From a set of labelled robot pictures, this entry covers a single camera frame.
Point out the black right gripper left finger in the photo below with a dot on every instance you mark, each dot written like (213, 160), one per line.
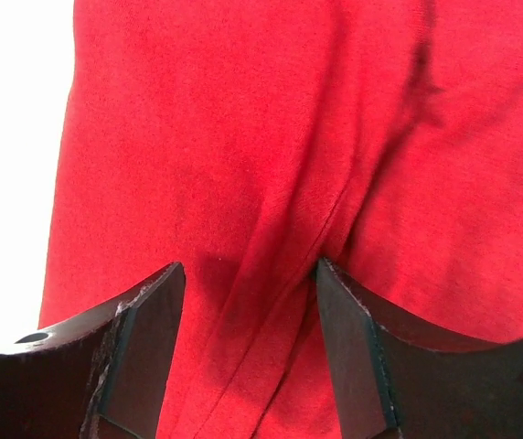
(99, 374)

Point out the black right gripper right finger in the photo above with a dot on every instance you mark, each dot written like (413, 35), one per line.
(395, 375)

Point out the dark red t shirt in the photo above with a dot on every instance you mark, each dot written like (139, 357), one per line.
(247, 140)

